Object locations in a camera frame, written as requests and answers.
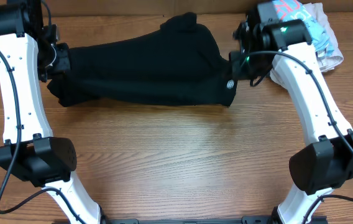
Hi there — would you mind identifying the black t-shirt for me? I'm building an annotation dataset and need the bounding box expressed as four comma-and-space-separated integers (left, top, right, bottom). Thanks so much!
47, 12, 237, 107

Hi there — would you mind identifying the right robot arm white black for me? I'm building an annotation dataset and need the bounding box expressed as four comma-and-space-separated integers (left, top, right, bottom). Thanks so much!
229, 1, 353, 223

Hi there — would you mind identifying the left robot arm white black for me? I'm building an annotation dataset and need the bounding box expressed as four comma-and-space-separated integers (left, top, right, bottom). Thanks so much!
0, 1, 106, 223

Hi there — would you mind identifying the beige folded garment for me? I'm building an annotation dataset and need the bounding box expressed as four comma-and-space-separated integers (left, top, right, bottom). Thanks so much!
272, 0, 344, 73

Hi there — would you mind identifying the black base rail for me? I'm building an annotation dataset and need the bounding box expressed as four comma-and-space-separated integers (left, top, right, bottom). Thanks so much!
106, 215, 270, 224

